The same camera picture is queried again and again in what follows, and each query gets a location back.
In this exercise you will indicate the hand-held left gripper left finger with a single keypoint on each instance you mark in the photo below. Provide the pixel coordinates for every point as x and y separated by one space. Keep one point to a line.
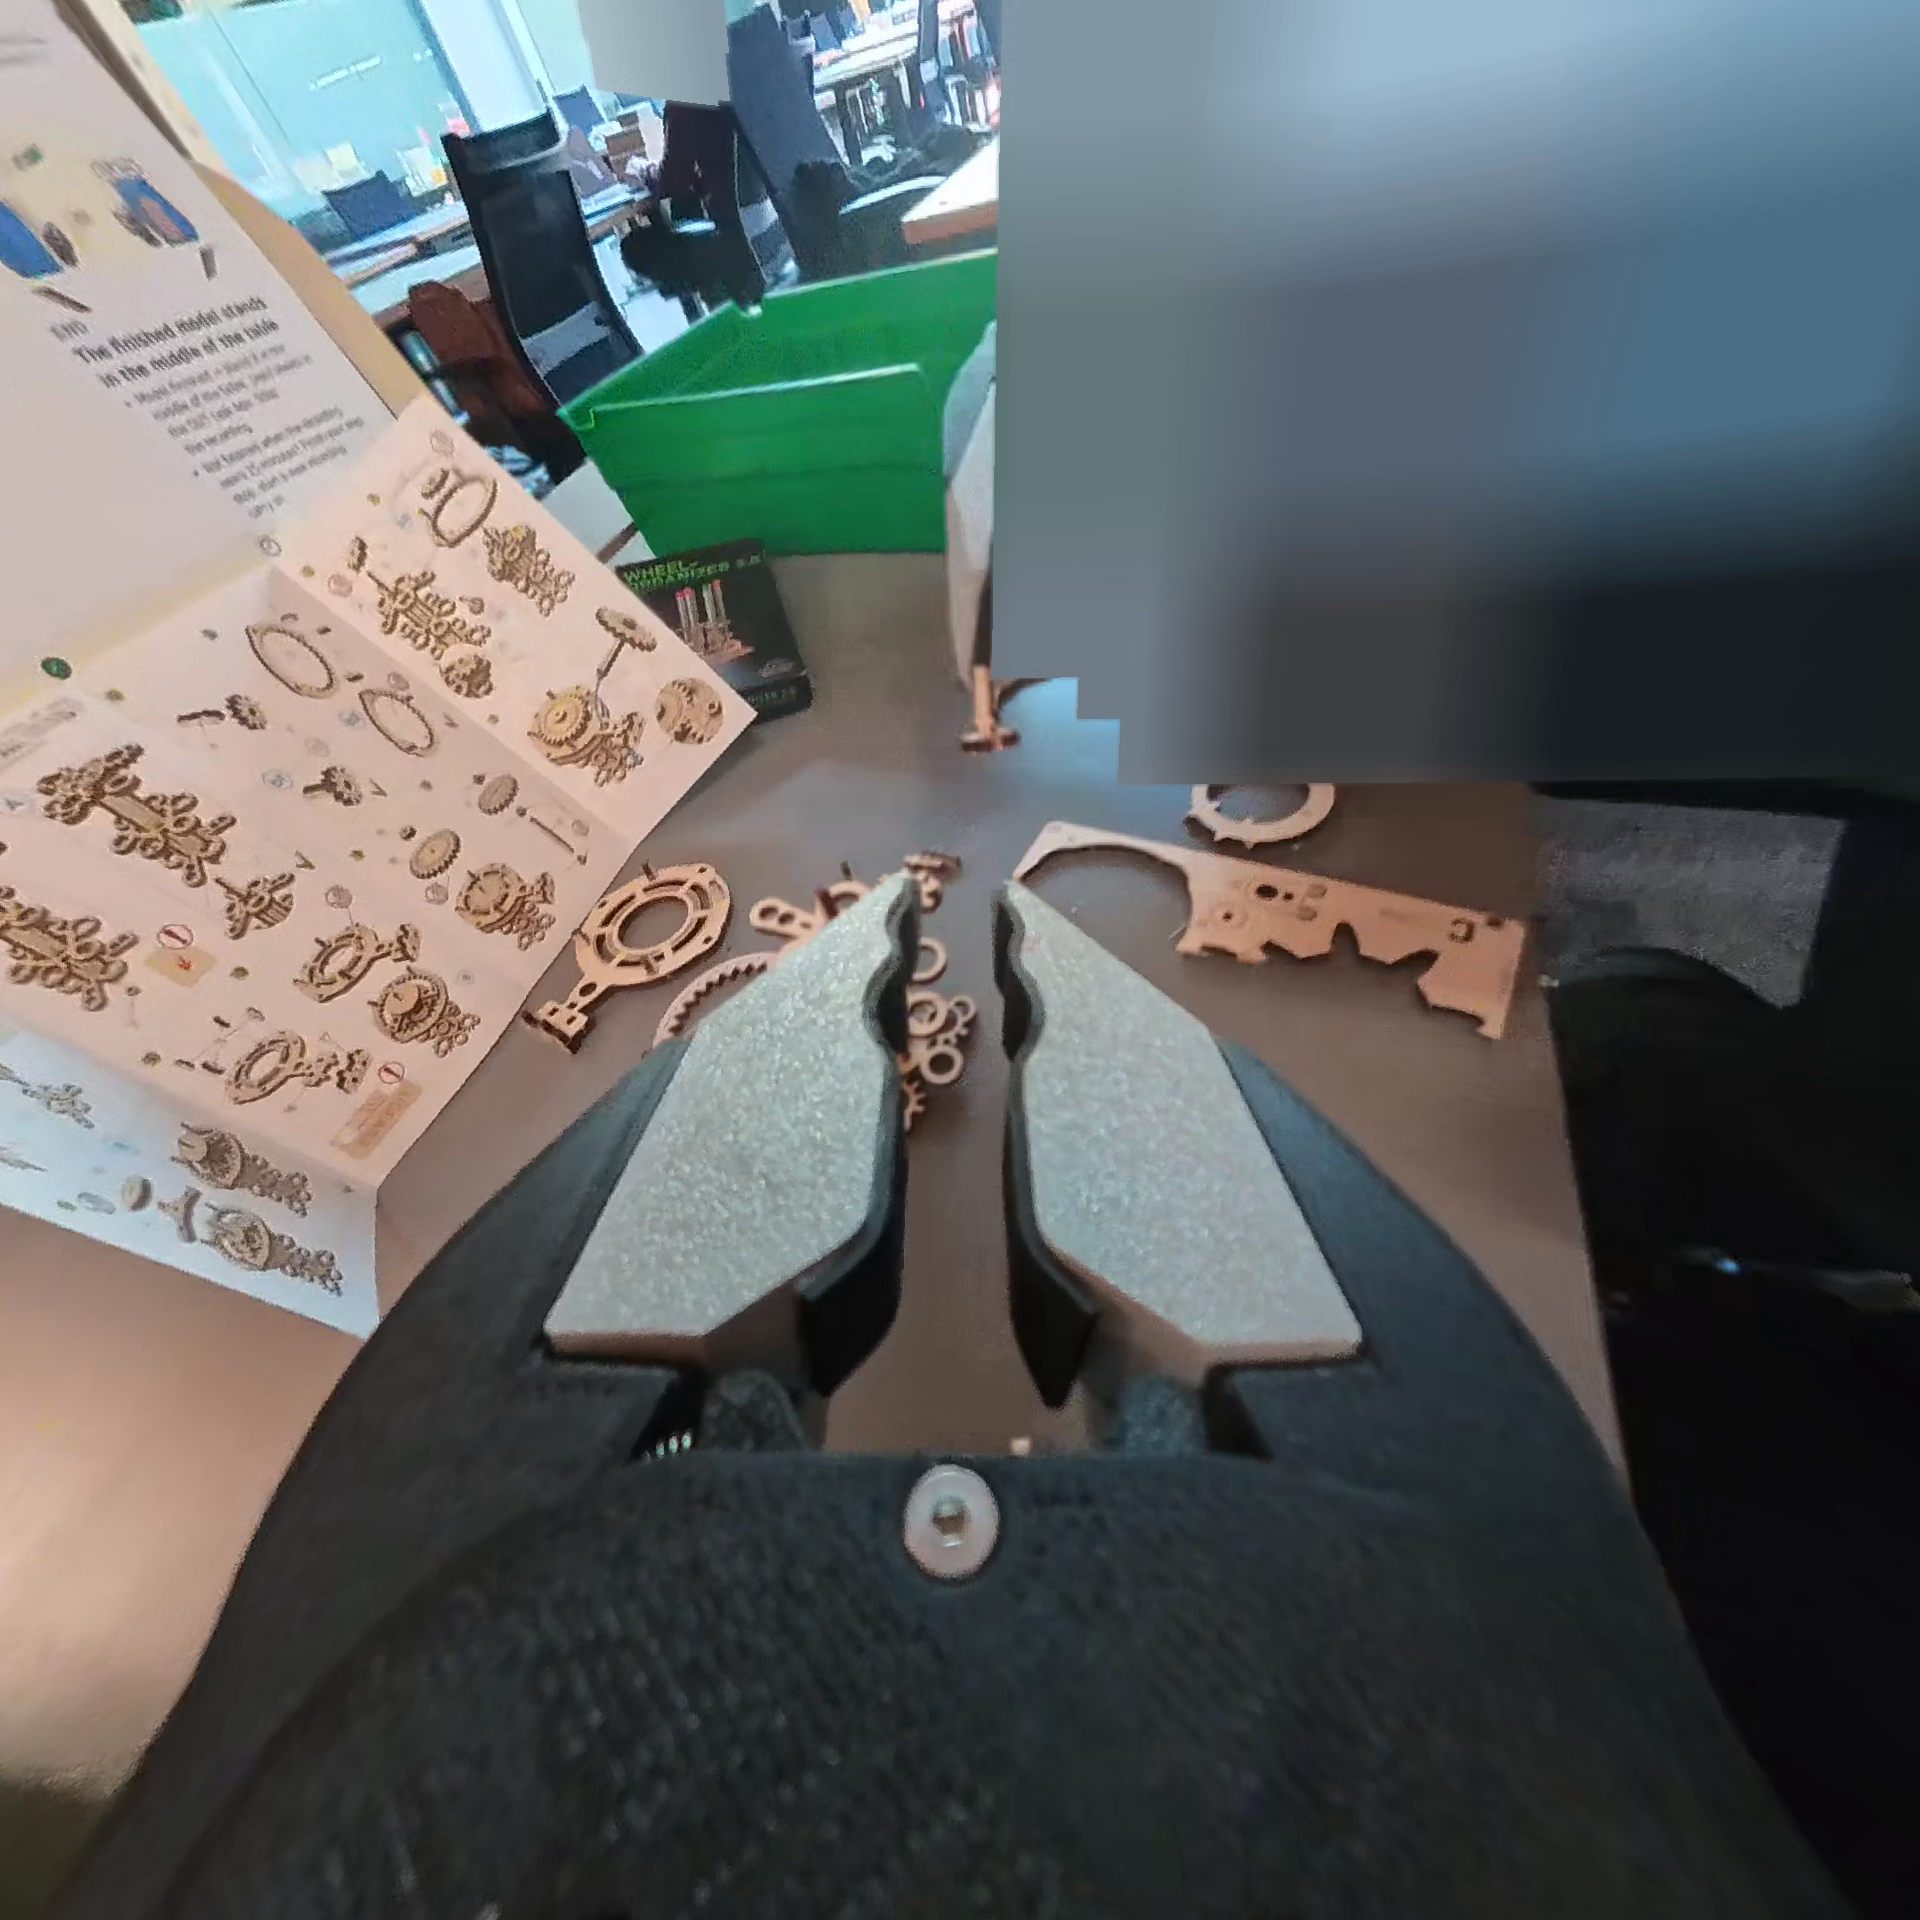
757 1110

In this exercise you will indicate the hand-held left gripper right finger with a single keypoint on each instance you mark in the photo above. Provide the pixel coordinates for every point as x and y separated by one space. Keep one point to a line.
1149 1142

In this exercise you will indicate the wooden gear parts cluster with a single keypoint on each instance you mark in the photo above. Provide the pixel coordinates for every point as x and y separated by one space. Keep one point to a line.
931 1021

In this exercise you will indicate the wooden cut-out sheet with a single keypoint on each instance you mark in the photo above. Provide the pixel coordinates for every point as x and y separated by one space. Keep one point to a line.
1320 918

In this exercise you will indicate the dark model kit box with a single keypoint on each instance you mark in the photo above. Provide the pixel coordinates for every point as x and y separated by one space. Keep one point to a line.
728 609

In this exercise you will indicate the small wooden peg part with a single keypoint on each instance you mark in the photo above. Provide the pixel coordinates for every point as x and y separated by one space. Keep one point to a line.
989 717

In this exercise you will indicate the folded paper instruction sheet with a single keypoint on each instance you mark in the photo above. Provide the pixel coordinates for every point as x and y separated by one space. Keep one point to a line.
300 840

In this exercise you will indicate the green plastic bin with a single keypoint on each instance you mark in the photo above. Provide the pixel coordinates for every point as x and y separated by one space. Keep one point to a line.
796 422

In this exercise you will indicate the black office chair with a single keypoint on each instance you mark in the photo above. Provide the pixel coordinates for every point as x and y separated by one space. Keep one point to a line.
547 284
751 165

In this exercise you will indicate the wooden office desk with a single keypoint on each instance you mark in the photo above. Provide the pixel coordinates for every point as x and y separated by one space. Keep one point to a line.
960 196

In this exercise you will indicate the white printed instruction page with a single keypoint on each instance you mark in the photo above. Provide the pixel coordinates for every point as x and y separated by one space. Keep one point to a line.
135 389

